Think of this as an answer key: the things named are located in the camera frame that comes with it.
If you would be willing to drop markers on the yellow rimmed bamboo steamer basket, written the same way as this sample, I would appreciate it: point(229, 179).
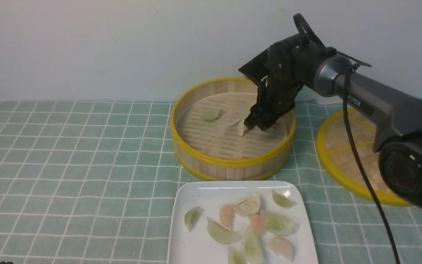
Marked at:
point(212, 150)

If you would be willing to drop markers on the green dumpling plate top right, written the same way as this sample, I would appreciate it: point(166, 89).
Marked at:
point(281, 200)

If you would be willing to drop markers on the large green dumpling plate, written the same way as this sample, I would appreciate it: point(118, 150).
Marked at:
point(221, 234)

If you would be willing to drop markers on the white dumpling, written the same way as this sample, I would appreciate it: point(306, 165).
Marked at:
point(241, 128)

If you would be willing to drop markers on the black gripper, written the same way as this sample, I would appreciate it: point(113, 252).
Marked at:
point(281, 71)

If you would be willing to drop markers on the green dumpling plate bottom centre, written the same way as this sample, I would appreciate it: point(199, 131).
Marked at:
point(251, 247)

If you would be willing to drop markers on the white dumpling plate bottom right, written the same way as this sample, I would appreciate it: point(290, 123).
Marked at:
point(282, 247)

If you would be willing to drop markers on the green checked tablecloth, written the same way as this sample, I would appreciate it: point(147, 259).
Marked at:
point(94, 183)

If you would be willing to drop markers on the pink shrimp dumpling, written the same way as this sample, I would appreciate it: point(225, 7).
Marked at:
point(257, 223)
point(226, 216)

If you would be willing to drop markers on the white square plate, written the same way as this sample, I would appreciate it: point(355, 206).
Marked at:
point(197, 247)

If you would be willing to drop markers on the pink shrimp dumpling centre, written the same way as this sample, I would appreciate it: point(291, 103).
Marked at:
point(257, 223)

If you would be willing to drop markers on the green dumpling plate bottom edge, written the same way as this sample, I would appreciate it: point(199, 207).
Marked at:
point(235, 256)

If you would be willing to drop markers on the green dumpling in steamer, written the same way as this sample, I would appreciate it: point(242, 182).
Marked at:
point(209, 114)

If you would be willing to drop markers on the white pleated dumpling plate top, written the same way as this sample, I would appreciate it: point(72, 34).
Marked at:
point(249, 206)

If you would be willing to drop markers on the pink shrimp dumpling left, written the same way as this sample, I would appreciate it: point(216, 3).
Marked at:
point(226, 216)

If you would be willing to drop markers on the yellow rimmed bamboo steamer lid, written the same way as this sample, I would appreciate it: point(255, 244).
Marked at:
point(336, 156)

